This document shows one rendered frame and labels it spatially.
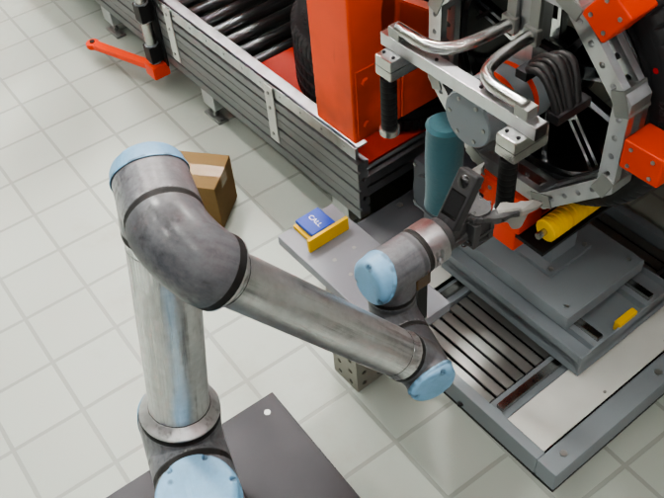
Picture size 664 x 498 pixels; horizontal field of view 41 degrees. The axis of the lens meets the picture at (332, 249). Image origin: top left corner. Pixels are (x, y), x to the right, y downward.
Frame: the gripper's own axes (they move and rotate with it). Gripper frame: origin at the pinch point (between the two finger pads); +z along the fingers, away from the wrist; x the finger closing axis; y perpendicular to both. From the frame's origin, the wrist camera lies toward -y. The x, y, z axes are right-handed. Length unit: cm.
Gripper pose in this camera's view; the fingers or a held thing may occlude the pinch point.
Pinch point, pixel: (514, 179)
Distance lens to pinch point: 173.2
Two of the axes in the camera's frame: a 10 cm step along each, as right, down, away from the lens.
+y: 0.6, 6.8, 7.3
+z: 7.8, -4.9, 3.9
